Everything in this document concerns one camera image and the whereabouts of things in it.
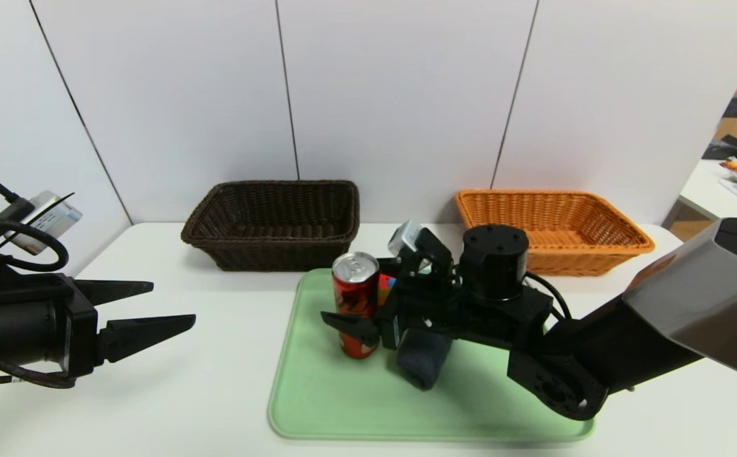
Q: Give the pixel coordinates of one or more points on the red soda can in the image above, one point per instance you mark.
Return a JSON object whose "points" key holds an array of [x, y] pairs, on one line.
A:
{"points": [[355, 292]]}

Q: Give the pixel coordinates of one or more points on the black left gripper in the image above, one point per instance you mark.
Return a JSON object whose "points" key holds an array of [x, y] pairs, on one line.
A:
{"points": [[81, 331]]}

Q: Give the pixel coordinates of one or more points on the dark brown wicker basket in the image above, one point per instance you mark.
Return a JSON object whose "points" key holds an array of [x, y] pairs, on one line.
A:
{"points": [[279, 257]]}

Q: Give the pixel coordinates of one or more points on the dark grey towel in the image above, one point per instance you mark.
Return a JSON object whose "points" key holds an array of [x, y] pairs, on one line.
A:
{"points": [[422, 368]]}

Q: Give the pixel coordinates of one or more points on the white round-edged side table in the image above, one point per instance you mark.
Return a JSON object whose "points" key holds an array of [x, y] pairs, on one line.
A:
{"points": [[711, 190]]}

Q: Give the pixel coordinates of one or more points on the light green plastic tray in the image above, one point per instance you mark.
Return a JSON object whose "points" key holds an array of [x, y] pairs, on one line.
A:
{"points": [[343, 400]]}

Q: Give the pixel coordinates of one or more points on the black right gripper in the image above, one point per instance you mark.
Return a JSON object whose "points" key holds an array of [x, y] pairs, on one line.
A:
{"points": [[391, 325]]}

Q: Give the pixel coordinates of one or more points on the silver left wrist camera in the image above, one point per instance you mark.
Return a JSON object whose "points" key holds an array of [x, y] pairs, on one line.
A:
{"points": [[44, 219]]}

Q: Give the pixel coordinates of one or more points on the colourful puzzle cube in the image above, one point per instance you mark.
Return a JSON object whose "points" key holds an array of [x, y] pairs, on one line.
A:
{"points": [[386, 289]]}

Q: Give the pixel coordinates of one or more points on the small black background object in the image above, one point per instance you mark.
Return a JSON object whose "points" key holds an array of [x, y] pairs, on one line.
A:
{"points": [[733, 106]]}

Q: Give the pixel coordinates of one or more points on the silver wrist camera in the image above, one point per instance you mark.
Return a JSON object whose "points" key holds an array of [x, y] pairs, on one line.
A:
{"points": [[405, 238], [44, 219]]}

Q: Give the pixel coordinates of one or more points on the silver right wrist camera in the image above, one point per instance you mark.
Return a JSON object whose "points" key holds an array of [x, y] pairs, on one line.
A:
{"points": [[405, 238]]}

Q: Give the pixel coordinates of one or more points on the orange wicker basket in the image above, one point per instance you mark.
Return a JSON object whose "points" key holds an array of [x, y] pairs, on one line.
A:
{"points": [[597, 261]]}

